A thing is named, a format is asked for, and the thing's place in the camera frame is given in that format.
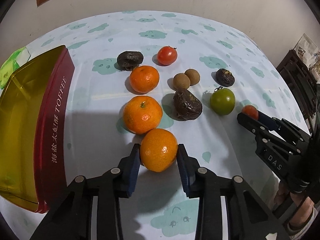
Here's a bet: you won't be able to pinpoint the dark wrinkled fruit far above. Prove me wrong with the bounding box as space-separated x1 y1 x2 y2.
117 51 144 71

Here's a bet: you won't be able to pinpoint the dark passion fruit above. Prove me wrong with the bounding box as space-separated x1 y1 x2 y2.
173 89 203 121
215 68 235 87

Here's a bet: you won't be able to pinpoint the papers on furniture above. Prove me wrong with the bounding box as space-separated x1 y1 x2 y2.
294 34 319 83

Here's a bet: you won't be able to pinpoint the cloud pattern tablecloth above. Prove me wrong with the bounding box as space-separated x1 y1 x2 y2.
0 10 313 240

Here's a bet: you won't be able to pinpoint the dark passion fruit right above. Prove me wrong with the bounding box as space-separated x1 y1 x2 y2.
215 68 235 87

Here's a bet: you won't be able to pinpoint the person's right hand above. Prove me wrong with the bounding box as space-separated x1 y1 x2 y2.
274 181 314 229

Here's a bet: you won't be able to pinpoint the small red tomato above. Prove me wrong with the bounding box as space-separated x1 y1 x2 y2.
241 105 259 120

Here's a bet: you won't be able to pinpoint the green tissue pack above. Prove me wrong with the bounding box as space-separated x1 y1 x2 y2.
0 47 30 89

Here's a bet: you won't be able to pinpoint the brown longan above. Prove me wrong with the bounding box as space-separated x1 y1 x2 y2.
173 73 190 90
184 69 200 86

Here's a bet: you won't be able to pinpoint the orange mandarin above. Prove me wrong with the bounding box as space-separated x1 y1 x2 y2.
129 66 159 94
123 96 163 134
140 128 178 173

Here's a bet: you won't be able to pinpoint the red toffee tin box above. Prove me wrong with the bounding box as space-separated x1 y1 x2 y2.
1 46 75 213

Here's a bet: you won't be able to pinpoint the green tomato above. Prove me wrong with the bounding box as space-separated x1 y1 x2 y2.
210 86 235 116

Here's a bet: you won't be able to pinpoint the dark wooden furniture right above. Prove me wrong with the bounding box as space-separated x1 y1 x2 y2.
276 49 317 133

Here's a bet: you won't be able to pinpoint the dark passion fruit centre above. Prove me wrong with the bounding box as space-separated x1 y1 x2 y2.
173 89 203 121

